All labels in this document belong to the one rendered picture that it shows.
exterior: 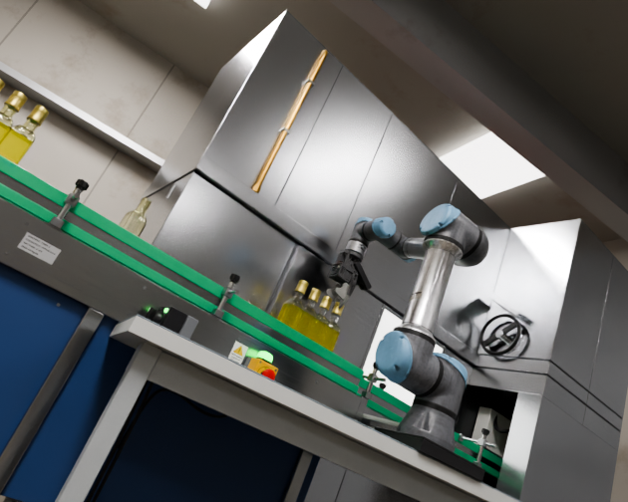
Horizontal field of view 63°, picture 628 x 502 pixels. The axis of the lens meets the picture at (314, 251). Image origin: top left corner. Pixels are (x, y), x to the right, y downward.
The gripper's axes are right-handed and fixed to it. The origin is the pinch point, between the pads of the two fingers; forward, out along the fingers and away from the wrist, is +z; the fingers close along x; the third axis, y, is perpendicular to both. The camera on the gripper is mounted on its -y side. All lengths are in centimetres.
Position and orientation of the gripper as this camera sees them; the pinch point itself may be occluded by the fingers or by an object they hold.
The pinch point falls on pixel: (338, 306)
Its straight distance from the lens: 184.0
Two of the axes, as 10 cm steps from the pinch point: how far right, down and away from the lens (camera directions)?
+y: -7.7, -5.0, -3.9
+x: 5.1, -1.4, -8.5
